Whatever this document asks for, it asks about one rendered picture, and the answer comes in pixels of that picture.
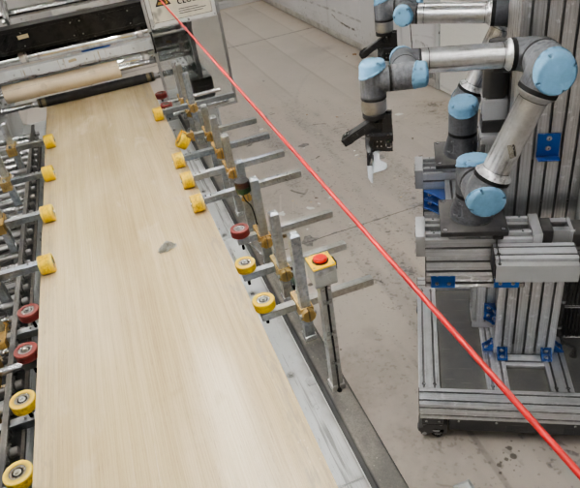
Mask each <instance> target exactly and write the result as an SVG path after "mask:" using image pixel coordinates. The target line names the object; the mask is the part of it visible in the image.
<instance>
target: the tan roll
mask: <svg viewBox="0 0 580 488"><path fill-rule="evenodd" d="M153 63H157V61H156V57H155V58H151V59H147V60H142V61H138V62H135V63H130V64H126V65H122V66H119V65H118V62H117V60H113V61H109V62H106V63H101V64H97V65H93V66H88V67H84V68H79V69H75V70H71V71H67V72H63V73H59V74H54V75H50V76H42V77H38V78H33V79H29V80H25V81H21V82H17V83H13V84H8V85H4V86H2V87H1V89H2V93H1V94H0V99H4V98H5V100H6V102H7V104H12V103H16V102H20V101H25V100H29V99H33V98H37V97H42V96H45V95H49V94H53V93H58V92H62V91H66V90H70V89H75V88H79V87H82V86H86V85H91V84H95V83H99V82H103V81H108V80H112V79H116V78H120V77H122V75H121V72H120V71H124V70H128V69H132V68H136V67H140V66H145V65H149V64H153Z"/></svg>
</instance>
